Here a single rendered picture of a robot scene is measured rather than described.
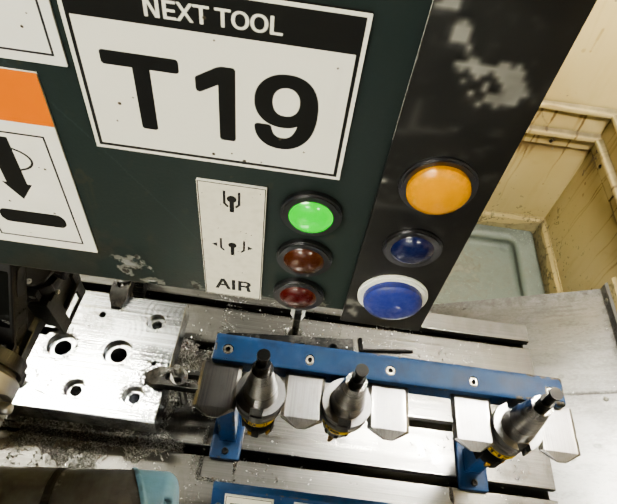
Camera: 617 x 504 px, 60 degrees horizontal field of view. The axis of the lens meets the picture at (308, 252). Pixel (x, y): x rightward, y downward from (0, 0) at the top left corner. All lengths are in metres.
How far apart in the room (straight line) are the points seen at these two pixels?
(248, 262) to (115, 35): 0.12
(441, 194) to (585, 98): 1.35
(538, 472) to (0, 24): 1.06
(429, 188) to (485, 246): 1.60
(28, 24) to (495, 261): 1.66
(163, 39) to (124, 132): 0.05
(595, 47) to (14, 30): 1.36
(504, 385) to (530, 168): 1.00
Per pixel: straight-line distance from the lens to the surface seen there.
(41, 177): 0.26
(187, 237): 0.26
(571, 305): 1.46
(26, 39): 0.21
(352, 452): 1.02
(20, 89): 0.23
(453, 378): 0.75
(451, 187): 0.21
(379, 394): 0.72
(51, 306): 0.54
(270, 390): 0.65
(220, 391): 0.70
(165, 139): 0.22
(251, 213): 0.24
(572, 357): 1.39
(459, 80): 0.19
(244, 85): 0.19
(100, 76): 0.21
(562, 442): 0.79
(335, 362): 0.72
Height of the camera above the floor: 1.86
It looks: 52 degrees down
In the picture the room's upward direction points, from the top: 9 degrees clockwise
